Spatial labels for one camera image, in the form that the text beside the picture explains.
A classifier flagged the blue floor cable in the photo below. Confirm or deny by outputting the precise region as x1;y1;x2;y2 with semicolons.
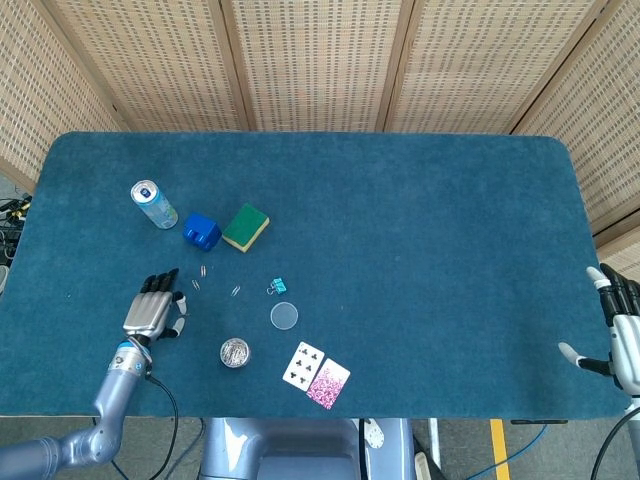
467;423;550;480

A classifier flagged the blue plastic building block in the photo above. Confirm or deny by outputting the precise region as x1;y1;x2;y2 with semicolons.
182;212;223;253

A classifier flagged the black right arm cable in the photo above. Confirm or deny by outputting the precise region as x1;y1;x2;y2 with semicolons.
589;404;640;480

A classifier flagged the clear jar of paper clips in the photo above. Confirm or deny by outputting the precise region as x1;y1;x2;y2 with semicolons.
218;337;253;370

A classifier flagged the clear round plastic lid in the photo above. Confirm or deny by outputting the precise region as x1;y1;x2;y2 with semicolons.
269;301;300;331

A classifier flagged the bundle of floor cables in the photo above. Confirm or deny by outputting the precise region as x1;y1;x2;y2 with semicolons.
0;194;34;266

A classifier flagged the green and yellow sponge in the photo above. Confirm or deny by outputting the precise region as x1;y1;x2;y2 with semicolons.
221;202;271;254

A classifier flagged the woven wicker folding screen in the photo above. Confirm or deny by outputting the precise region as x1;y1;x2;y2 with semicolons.
0;0;640;281

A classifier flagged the blue carpet table cover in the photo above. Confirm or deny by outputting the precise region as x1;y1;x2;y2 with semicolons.
0;130;627;420

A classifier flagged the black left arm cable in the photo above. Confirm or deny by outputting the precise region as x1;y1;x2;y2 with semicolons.
94;370;180;480

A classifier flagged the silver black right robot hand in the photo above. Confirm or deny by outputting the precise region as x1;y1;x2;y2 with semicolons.
557;263;640;391

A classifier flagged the light blue drink can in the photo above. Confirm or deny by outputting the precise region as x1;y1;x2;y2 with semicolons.
130;179;179;231

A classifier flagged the pink patterned playing card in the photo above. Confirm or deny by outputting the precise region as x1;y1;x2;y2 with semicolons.
305;357;352;411

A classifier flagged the six of clubs card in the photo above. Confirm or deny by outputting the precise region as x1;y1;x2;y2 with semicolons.
282;340;326;391

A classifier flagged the silver robot torso base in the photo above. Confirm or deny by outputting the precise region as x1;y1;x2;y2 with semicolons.
198;417;417;480

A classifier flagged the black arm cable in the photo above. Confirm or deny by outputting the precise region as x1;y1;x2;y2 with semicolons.
94;370;180;480
589;404;640;480

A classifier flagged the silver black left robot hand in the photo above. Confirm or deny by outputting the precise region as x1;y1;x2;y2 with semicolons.
122;267;189;347

